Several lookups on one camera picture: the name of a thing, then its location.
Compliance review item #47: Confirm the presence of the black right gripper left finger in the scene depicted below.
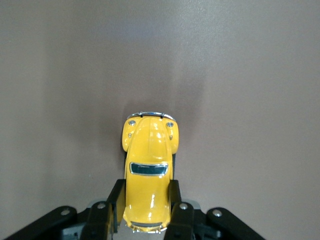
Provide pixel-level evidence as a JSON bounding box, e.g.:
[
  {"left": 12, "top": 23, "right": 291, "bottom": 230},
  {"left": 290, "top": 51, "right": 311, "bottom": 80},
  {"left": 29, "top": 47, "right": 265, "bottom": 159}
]
[{"left": 0, "top": 178, "right": 126, "bottom": 240}]

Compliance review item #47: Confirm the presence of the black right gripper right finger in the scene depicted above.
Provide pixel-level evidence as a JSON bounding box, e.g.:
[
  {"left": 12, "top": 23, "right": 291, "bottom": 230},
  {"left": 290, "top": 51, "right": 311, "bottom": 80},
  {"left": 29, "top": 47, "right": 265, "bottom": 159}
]
[{"left": 164, "top": 179, "right": 267, "bottom": 240}]

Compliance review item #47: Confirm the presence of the yellow beetle toy car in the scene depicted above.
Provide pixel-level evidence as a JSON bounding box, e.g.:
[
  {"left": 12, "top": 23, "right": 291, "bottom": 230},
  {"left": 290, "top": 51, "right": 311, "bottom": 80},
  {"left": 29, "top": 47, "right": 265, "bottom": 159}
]
[{"left": 121, "top": 111, "right": 180, "bottom": 235}]

